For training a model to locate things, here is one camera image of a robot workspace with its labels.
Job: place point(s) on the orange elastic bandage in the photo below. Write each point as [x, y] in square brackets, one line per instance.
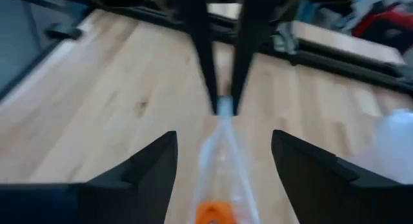
[214, 214]

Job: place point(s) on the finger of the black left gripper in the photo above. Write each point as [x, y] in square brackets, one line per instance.
[197, 24]
[251, 30]

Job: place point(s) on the clear zip bag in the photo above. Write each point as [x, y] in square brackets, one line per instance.
[226, 159]

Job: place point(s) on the clear plastic storage bin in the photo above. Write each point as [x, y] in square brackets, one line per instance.
[393, 146]

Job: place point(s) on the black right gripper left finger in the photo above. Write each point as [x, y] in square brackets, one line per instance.
[142, 188]

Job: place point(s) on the red black equipment case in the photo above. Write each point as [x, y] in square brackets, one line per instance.
[387, 24]

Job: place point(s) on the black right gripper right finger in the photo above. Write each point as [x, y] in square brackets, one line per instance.
[316, 191]

